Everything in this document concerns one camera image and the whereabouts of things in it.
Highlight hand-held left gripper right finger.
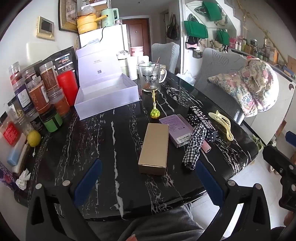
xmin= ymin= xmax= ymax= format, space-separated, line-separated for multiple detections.
xmin=195 ymin=160 xmax=274 ymax=241

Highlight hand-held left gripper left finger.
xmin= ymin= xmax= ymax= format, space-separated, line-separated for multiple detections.
xmin=26 ymin=159 xmax=102 ymax=241

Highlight black white gingham scrunchie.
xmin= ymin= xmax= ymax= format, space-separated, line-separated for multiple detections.
xmin=183 ymin=124 xmax=207 ymax=170

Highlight yellow hair claw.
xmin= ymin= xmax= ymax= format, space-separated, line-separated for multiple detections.
xmin=208 ymin=111 xmax=234 ymax=142

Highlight black polka dot packet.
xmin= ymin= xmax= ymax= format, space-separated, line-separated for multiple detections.
xmin=187 ymin=106 xmax=219 ymax=142

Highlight gold cardboard box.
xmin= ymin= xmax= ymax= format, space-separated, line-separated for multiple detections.
xmin=138 ymin=123 xmax=170 ymax=176

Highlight purple box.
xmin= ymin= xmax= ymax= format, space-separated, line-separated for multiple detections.
xmin=159 ymin=114 xmax=193 ymax=148

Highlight white gift box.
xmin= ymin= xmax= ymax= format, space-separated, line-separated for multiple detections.
xmin=74 ymin=46 xmax=141 ymax=120

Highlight person's grey trousers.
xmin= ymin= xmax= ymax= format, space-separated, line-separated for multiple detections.
xmin=122 ymin=203 xmax=206 ymax=241

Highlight floral cushion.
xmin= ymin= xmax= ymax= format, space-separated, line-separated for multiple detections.
xmin=207 ymin=58 xmax=279 ymax=117

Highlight crumpled tissue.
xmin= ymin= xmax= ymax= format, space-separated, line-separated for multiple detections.
xmin=16 ymin=169 xmax=31 ymax=190

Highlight dark jar with green label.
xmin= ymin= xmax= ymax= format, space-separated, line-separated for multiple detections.
xmin=42 ymin=111 xmax=63 ymax=133

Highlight lemon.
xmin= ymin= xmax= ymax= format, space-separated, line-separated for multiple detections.
xmin=27 ymin=130 xmax=41 ymax=147

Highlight black jar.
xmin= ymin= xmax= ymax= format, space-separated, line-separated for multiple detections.
xmin=30 ymin=113 xmax=48 ymax=137

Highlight purple packet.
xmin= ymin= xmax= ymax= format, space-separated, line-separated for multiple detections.
xmin=0 ymin=162 xmax=18 ymax=190

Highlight shelf of bottles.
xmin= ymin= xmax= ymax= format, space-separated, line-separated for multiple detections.
xmin=229 ymin=35 xmax=296 ymax=77

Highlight packet with red label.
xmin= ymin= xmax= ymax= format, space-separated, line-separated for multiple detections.
xmin=0 ymin=120 xmax=21 ymax=146

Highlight red canister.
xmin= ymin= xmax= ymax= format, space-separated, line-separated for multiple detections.
xmin=57 ymin=71 xmax=78 ymax=106

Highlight group of clear spice jars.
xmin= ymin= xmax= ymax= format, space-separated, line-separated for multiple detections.
xmin=9 ymin=61 xmax=71 ymax=118

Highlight grey chair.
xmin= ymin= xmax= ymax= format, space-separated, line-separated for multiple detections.
xmin=151 ymin=42 xmax=180 ymax=73
xmin=194 ymin=47 xmax=255 ymax=116

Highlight clear glass jar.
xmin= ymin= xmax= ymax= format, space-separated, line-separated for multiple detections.
xmin=138 ymin=62 xmax=167 ymax=91

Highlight green tote bag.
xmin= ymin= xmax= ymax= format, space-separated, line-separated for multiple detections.
xmin=184 ymin=20 xmax=208 ymax=39
xmin=216 ymin=29 xmax=230 ymax=45

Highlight paper towel roll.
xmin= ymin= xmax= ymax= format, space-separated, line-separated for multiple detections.
xmin=128 ymin=56 xmax=148 ymax=80

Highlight black snack bag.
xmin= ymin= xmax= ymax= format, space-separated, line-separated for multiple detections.
xmin=40 ymin=46 xmax=78 ymax=77

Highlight copper straw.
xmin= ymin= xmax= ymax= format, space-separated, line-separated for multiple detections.
xmin=150 ymin=57 xmax=160 ymax=73

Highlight clear plastic packet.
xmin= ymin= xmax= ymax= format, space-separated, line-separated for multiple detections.
xmin=86 ymin=38 xmax=102 ymax=47

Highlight white fridge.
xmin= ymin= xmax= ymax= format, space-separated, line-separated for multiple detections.
xmin=79 ymin=24 xmax=129 ymax=61

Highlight brown door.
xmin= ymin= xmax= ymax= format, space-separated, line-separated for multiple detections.
xmin=122 ymin=19 xmax=148 ymax=56

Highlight yellow pot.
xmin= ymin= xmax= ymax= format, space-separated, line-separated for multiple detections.
xmin=76 ymin=14 xmax=102 ymax=35

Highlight dark hanging bag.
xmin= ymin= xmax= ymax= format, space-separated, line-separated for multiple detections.
xmin=166 ymin=15 xmax=179 ymax=40

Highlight green electric kettle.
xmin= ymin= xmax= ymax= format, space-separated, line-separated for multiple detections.
xmin=101 ymin=8 xmax=120 ymax=28

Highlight framed picture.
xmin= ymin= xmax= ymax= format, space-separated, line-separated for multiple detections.
xmin=58 ymin=0 xmax=78 ymax=33

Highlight black kettle cable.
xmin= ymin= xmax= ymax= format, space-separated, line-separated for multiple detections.
xmin=99 ymin=26 xmax=107 ymax=44

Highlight wall intercom panel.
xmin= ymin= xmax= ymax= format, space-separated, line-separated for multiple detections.
xmin=36 ymin=16 xmax=55 ymax=41

